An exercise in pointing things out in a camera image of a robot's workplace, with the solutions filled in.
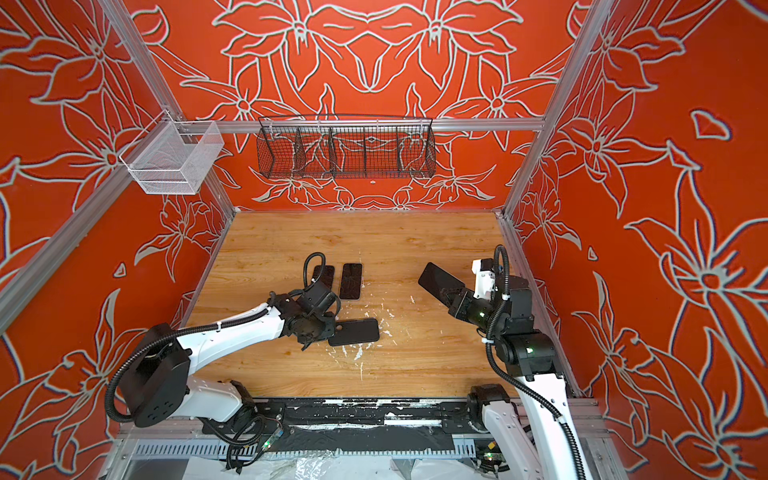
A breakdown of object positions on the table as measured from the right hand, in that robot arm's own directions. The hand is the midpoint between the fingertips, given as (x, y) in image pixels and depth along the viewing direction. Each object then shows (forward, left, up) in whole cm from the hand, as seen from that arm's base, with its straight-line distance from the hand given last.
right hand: (439, 291), depth 69 cm
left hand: (-1, +28, -20) cm, 34 cm away
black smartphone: (+20, +25, -26) cm, 41 cm away
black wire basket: (+53, +25, +6) cm, 59 cm away
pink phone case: (+20, +25, -26) cm, 41 cm away
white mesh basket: (+45, +78, +8) cm, 91 cm away
